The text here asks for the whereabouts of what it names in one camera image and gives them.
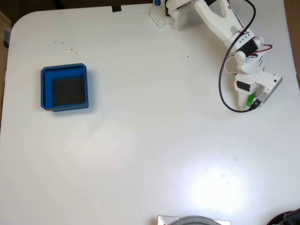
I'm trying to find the green cube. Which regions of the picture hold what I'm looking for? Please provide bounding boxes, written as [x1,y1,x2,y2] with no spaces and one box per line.
[246,93,258,106]

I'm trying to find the blue square box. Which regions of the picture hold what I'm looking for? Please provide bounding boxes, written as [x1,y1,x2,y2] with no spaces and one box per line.
[40,62,90,113]

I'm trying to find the cardboard box with label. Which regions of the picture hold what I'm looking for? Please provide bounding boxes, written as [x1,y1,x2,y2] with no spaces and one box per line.
[0,10,12,50]

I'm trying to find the dark oval monitor stand base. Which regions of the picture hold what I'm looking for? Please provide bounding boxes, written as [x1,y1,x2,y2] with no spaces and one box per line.
[267,208,300,225]
[175,215,222,225]

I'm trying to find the silver camera box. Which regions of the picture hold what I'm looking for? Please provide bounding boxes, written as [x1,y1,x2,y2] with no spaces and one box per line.
[256,73,283,105]

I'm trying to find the black camera cable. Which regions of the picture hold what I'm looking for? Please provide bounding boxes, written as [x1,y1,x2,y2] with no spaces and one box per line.
[218,0,263,113]

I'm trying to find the red white servo wire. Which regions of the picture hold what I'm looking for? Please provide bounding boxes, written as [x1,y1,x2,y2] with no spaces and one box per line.
[224,44,274,76]

